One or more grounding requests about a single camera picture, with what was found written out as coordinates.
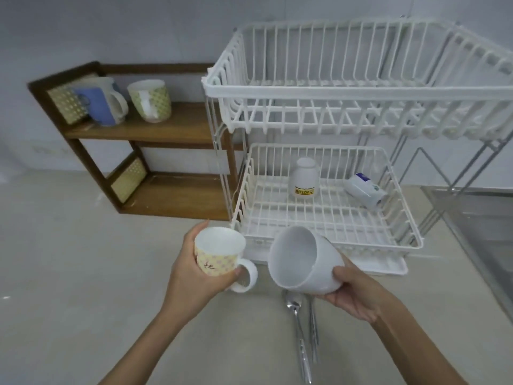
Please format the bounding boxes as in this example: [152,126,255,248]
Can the green patterned mug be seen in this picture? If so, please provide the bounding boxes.
[127,79,172,124]

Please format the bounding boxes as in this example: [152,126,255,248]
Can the white mug blue print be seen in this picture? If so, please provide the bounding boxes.
[343,173,385,210]

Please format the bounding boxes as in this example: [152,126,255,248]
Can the person's left hand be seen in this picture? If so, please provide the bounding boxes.
[161,220,243,318]

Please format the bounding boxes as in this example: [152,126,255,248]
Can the white mug yellow label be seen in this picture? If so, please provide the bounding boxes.
[289,158,321,199]

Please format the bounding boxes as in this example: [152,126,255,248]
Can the person's right hand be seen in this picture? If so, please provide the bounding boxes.
[320,253,402,326]

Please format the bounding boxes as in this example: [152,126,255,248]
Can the white mug with handle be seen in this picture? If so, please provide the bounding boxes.
[82,77,129,126]

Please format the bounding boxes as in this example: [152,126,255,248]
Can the person's right forearm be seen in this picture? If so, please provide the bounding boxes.
[371,295,470,385]

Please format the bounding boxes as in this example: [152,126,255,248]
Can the metal dish rack frame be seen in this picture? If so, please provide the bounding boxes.
[205,92,513,246]

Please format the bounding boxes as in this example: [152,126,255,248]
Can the yellow patterned mug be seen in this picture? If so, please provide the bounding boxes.
[193,226,258,294]

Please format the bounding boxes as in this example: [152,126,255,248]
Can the small white rack basket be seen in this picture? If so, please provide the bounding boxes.
[230,143,425,252]

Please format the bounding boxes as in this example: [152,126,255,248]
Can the stainless steel sink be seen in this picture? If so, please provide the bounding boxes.
[420,186,513,310]

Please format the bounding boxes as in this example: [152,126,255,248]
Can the person's left forearm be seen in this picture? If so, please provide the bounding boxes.
[97,307,202,385]

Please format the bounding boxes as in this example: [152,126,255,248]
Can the large white rack basket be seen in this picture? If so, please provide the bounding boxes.
[201,18,513,143]

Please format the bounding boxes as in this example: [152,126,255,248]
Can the wooden two-tier shelf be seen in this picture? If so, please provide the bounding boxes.
[27,61,246,222]

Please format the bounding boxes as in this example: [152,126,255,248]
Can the plain white cup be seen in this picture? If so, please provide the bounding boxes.
[267,225,346,296]

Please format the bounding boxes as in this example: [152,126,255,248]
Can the metal spoon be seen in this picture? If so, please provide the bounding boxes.
[281,288,314,385]

